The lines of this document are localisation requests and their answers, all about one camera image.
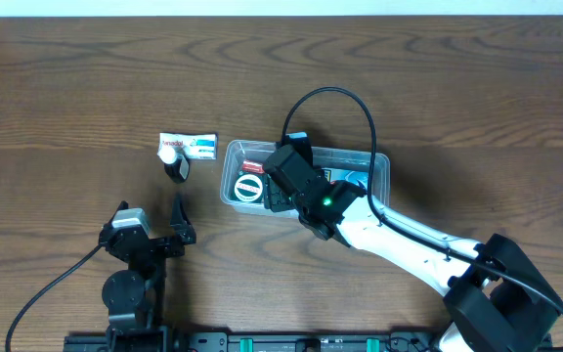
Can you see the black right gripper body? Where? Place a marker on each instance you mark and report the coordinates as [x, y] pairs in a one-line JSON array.
[[276, 197]]

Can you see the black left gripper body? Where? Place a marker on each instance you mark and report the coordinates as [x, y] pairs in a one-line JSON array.
[[154, 245]]

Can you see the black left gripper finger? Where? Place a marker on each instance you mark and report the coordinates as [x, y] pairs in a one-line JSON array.
[[119, 219], [180, 223]]

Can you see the green round-label box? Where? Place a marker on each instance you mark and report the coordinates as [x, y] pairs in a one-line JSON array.
[[248, 187]]

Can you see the red orange Panadol box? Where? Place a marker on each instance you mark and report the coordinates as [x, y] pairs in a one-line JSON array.
[[253, 167]]

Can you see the dark bottle white cap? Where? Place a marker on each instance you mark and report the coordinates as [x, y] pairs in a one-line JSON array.
[[175, 164]]

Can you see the blue Kool Fever box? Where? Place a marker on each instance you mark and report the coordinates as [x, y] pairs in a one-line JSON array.
[[336, 175]]

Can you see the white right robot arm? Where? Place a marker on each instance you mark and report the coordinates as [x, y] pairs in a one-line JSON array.
[[497, 299]]

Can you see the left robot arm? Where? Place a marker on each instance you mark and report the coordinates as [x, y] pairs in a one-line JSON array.
[[134, 296]]

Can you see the white Panadol box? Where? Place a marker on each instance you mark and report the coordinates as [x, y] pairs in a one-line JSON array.
[[202, 146]]

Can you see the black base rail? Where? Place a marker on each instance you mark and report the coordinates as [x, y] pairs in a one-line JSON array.
[[223, 342]]

